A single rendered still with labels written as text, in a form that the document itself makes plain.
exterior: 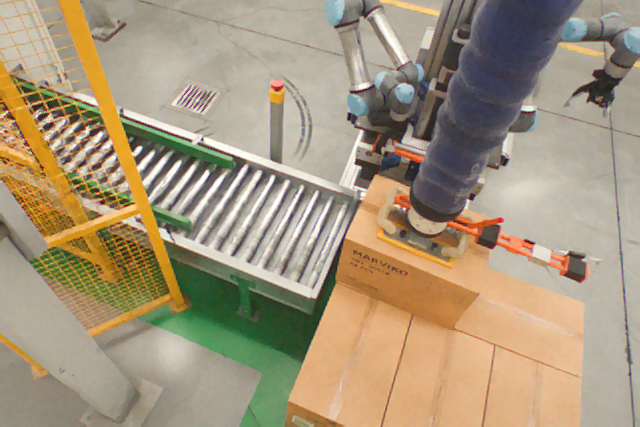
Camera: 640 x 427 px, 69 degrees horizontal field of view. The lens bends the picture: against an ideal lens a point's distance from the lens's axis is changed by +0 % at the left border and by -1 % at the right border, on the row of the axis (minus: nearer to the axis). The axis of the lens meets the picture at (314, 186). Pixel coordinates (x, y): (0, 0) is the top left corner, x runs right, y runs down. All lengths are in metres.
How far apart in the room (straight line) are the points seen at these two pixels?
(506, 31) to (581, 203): 2.77
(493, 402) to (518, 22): 1.63
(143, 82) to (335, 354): 2.88
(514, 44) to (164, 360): 2.32
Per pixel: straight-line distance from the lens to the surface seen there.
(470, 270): 2.11
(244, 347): 2.82
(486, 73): 1.43
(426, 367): 2.32
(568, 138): 4.44
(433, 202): 1.84
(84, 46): 1.54
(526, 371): 2.48
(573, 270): 2.12
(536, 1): 1.30
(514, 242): 2.08
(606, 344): 3.44
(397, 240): 2.05
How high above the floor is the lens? 2.67
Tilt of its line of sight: 52 degrees down
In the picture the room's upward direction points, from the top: 7 degrees clockwise
